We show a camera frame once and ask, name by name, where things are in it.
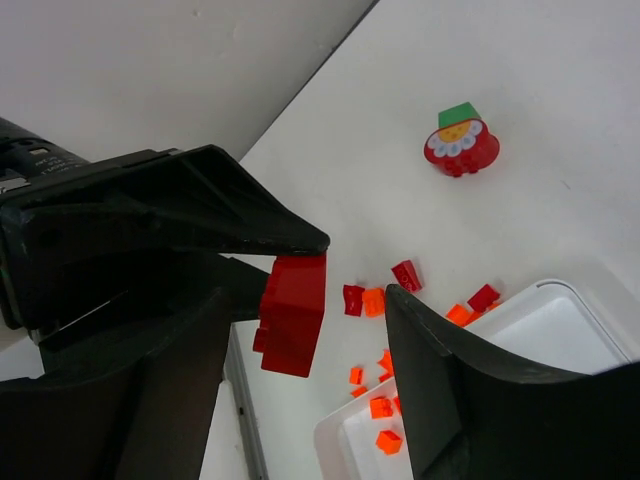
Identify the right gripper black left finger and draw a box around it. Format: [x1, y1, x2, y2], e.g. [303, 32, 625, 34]
[1, 289, 231, 479]

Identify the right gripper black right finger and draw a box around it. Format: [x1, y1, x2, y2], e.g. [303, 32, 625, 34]
[385, 284, 639, 479]

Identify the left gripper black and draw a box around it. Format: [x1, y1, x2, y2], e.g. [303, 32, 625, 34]
[1, 120, 330, 339]

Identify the dark red long lego brick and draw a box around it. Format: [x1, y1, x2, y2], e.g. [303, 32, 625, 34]
[252, 254, 327, 378]

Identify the red round flower lego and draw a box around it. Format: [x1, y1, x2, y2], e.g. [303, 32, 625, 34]
[423, 118, 500, 178]

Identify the green lego brick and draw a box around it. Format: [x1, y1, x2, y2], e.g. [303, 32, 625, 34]
[438, 102, 481, 129]

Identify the orange small lego in tray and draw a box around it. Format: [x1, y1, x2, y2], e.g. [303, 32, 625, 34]
[376, 430, 403, 455]

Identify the white three-compartment tray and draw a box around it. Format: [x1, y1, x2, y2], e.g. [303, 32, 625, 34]
[314, 280, 639, 479]

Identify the red lego slope brick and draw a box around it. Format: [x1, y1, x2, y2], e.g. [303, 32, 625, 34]
[391, 260, 423, 293]

